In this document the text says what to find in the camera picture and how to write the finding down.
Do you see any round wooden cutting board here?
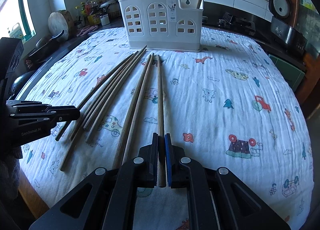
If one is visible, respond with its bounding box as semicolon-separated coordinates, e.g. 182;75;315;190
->
48;10;75;42

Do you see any white cartoon-print cloth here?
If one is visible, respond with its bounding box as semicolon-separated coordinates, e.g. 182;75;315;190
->
20;28;314;229

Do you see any pink cloth rag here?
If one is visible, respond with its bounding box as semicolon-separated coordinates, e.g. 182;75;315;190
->
76;25;99;37

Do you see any white plastic utensil holder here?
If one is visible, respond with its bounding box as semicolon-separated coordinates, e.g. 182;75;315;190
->
119;0;203;52

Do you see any pressure cooker pot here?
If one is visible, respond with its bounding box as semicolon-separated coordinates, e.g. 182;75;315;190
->
99;0;121;19

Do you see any green-capped oil bottle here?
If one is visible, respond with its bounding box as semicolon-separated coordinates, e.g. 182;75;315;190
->
80;2;87;24

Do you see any steel pan with handle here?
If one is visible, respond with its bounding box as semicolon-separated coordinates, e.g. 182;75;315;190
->
25;30;64;69

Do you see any dark wooden chopstick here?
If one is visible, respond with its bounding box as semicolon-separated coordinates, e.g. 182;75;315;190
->
55;53;135;142

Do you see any black rice cooker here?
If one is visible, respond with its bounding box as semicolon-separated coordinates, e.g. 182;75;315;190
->
268;0;307;55

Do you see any black gas stove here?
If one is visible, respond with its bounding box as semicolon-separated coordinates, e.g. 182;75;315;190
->
202;12;256;36

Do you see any small white jar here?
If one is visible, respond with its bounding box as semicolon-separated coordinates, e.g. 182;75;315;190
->
100;13;110;26

